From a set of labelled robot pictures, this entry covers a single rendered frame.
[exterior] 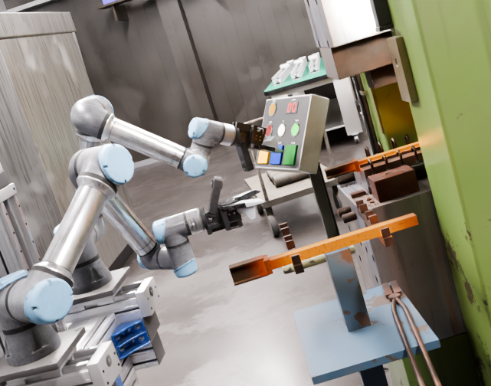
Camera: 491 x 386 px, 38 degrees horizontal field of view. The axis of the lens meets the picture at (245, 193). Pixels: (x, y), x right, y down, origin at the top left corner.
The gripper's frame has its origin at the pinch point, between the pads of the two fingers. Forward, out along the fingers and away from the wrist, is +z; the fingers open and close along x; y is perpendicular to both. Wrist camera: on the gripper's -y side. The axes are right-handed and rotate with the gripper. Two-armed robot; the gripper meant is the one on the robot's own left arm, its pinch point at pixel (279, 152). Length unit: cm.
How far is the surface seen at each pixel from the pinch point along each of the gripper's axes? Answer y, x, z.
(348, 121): 88, 409, 307
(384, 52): 29, -60, -5
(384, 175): -6, -63, 0
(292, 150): 1.6, -1.4, 4.5
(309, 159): -0.9, -6.9, 9.2
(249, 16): 251, 701, 308
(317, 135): 8.2, -6.9, 10.7
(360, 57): 26, -57, -11
